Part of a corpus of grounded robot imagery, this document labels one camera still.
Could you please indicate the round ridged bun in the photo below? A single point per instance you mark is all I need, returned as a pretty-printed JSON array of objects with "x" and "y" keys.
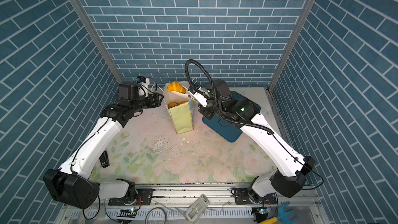
[{"x": 176, "y": 87}]

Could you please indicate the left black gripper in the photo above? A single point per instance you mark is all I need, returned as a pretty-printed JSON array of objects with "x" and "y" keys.
[{"x": 153, "y": 99}]

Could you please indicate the white paper gift bag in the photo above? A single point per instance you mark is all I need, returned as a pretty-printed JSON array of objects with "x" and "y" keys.
[{"x": 181, "y": 115}]

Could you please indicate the grey plastic handheld device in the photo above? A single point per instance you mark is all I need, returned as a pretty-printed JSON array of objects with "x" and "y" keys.
[{"x": 195, "y": 211}]

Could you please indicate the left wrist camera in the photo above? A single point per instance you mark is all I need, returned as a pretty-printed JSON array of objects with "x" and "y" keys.
[{"x": 143, "y": 83}]

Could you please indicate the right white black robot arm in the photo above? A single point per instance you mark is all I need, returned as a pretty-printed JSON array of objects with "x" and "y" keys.
[{"x": 216, "y": 99}]

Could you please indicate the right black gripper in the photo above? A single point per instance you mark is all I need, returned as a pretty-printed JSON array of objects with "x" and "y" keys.
[{"x": 205, "y": 111}]

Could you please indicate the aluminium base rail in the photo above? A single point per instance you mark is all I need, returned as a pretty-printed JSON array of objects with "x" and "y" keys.
[{"x": 167, "y": 204}]

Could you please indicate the teal rectangular tray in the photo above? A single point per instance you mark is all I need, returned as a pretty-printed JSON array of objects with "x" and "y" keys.
[{"x": 226, "y": 130}]

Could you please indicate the blue yellow toy wrench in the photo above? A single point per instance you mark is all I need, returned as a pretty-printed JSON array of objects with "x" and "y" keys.
[{"x": 283, "y": 215}]

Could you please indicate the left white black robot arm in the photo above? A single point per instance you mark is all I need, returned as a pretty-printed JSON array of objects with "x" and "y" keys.
[{"x": 70, "y": 183}]

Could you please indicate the black clip on table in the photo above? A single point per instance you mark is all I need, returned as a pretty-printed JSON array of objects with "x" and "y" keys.
[{"x": 104, "y": 159}]

